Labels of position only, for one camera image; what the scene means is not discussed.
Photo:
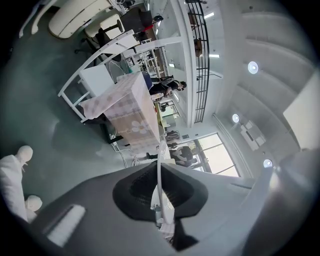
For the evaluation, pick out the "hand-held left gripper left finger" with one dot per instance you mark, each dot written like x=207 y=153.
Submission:
x=100 y=215

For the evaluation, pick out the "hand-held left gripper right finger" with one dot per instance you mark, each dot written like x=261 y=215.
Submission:
x=220 y=200

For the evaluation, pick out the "white plate of food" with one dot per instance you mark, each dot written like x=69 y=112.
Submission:
x=160 y=175

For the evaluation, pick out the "large bright window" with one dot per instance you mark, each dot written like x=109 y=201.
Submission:
x=218 y=155

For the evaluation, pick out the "round ceiling light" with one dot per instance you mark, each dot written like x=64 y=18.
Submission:
x=253 y=67
x=267 y=163
x=235 y=118

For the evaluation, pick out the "white ceiling air conditioner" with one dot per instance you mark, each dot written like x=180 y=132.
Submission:
x=252 y=136

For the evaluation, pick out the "person's white trouser leg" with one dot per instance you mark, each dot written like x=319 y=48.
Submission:
x=11 y=185

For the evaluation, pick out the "table with pink checked cloth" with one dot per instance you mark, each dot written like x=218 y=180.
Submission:
x=130 y=107

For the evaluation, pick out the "white flat panel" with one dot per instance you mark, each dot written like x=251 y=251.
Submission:
x=303 y=112

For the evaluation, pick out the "white cabinet box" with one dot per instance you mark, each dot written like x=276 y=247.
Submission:
x=96 y=79

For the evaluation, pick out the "black metal railing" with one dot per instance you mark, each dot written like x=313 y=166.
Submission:
x=201 y=62

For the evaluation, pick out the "black and cream office chair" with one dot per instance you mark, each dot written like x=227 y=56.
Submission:
x=105 y=31

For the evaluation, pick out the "cream round desk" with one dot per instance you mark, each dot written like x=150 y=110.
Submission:
x=75 y=16

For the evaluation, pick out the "white metal frame rack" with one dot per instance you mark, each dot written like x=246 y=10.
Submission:
x=75 y=82

